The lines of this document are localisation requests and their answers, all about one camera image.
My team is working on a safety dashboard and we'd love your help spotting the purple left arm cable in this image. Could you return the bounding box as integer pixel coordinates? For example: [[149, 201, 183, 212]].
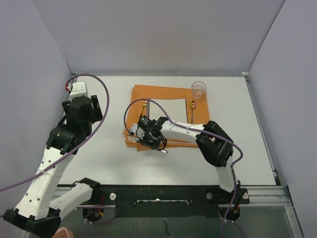
[[0, 73, 118, 226]]

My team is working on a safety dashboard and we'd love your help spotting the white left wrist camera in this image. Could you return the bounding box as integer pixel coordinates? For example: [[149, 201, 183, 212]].
[[65, 82, 89, 101]]

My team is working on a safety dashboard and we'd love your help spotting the pink plastic bin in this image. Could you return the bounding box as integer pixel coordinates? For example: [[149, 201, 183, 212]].
[[55, 227, 74, 238]]

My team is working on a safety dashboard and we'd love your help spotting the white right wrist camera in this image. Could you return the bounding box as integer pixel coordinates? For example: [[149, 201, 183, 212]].
[[129, 123, 139, 137]]

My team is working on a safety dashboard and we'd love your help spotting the iridescent ornate teaspoon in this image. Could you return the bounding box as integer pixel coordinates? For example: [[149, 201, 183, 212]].
[[190, 100, 196, 124]]

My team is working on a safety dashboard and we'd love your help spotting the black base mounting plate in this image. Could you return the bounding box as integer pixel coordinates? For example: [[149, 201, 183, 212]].
[[82, 185, 250, 222]]

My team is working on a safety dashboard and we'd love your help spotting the clear drinking glass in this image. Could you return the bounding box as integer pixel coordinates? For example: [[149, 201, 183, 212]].
[[191, 81, 207, 99]]

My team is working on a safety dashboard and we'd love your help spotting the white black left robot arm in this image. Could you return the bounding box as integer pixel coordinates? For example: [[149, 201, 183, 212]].
[[3, 95, 103, 238]]

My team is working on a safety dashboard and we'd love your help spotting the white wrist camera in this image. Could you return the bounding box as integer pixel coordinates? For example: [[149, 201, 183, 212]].
[[129, 123, 139, 137], [65, 82, 89, 101]]

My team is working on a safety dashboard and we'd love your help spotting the white square plate black rim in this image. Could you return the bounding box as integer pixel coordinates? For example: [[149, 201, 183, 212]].
[[148, 98, 187, 123]]

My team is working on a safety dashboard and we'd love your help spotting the gold spoon dark handle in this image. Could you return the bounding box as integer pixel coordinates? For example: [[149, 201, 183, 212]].
[[140, 100, 147, 118]]

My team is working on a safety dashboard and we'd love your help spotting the orange cloth napkin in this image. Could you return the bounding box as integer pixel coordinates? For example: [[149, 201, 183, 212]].
[[123, 85, 210, 152]]

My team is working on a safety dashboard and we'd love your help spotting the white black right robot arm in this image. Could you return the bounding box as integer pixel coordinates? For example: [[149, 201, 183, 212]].
[[131, 116, 238, 203]]

